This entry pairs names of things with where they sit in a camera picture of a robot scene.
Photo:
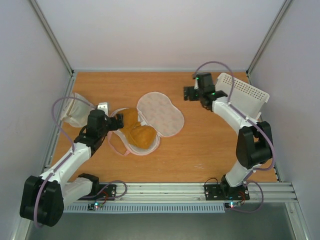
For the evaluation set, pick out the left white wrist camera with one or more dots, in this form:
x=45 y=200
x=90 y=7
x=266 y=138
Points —
x=104 y=106

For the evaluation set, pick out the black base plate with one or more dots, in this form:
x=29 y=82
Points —
x=214 y=192
x=105 y=191

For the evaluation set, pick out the floral mesh laundry bag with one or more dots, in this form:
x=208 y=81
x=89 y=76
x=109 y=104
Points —
x=155 y=109

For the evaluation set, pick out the aluminium front rail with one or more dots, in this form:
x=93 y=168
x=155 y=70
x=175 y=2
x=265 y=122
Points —
x=271 y=192

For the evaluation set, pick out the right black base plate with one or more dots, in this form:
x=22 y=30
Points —
x=214 y=192

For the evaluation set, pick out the left aluminium frame post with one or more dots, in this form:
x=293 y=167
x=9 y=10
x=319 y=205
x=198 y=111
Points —
x=44 y=22

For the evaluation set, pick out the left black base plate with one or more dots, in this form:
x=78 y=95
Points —
x=105 y=191

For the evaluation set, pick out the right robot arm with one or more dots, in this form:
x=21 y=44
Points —
x=254 y=145

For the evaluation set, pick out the aluminium frame post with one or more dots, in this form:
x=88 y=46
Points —
x=44 y=22
x=285 y=6

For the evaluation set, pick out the orange brown bra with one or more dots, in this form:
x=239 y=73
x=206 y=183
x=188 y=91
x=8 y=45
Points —
x=141 y=136

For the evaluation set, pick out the grey slotted cable duct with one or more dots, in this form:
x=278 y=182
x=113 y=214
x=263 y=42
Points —
x=145 y=208

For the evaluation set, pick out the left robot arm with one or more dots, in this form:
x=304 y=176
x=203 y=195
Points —
x=61 y=172

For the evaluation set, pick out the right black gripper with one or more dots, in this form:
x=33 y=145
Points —
x=191 y=93

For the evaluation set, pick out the white perforated plastic basket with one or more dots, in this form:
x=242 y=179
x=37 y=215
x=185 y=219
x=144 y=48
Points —
x=245 y=97

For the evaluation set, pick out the right aluminium frame post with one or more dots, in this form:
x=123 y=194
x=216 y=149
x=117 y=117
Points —
x=285 y=6

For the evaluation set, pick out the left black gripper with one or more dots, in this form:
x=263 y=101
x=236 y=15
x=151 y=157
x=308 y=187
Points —
x=120 y=118

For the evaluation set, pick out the white round mesh bag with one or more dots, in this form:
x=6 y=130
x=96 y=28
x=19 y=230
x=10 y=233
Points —
x=76 y=110

